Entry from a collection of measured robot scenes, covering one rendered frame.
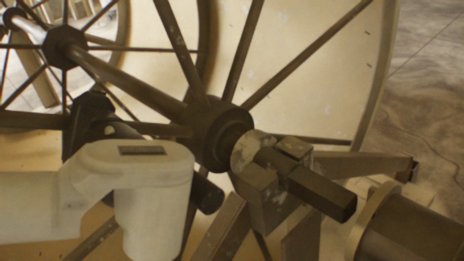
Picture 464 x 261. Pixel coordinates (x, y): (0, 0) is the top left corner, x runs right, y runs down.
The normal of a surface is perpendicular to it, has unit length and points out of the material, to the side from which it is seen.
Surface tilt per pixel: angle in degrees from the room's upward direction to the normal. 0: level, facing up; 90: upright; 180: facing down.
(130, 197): 65
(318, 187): 0
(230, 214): 36
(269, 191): 90
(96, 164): 26
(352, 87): 69
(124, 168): 42
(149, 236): 74
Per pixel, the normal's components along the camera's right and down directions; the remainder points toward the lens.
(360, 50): -0.73, 0.34
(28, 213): 0.45, -0.04
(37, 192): 0.40, -0.52
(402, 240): -0.56, -0.30
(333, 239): -0.13, -0.80
